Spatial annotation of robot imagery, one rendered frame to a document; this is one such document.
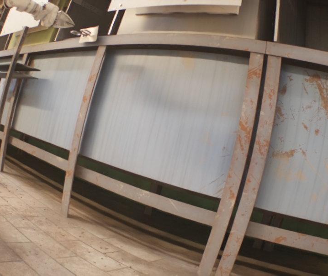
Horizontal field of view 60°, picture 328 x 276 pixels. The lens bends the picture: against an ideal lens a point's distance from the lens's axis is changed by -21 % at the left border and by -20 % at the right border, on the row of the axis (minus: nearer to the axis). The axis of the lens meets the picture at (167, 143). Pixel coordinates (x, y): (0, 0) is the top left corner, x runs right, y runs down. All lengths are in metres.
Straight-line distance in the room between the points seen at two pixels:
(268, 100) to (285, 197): 0.32
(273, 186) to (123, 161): 0.61
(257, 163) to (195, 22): 0.58
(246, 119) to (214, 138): 0.16
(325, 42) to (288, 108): 0.77
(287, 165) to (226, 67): 0.42
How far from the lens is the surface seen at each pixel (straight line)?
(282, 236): 1.08
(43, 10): 1.30
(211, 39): 1.21
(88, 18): 2.03
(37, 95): 1.94
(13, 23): 2.29
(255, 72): 1.10
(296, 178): 1.06
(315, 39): 1.78
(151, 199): 1.26
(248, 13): 1.20
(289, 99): 1.11
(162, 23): 1.35
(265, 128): 1.05
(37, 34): 2.11
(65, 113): 1.67
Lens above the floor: 0.43
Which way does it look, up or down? level
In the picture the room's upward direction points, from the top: 13 degrees clockwise
